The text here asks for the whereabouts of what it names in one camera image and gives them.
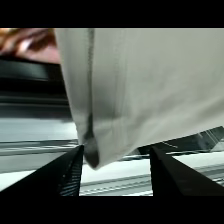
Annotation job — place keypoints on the grey T-shirt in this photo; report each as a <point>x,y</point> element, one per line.
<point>150,86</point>

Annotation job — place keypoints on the silver frame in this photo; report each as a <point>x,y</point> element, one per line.
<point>33,133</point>

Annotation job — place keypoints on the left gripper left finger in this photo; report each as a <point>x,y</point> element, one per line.
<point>56,176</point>

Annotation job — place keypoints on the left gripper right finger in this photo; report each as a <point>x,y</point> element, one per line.
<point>176,180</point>

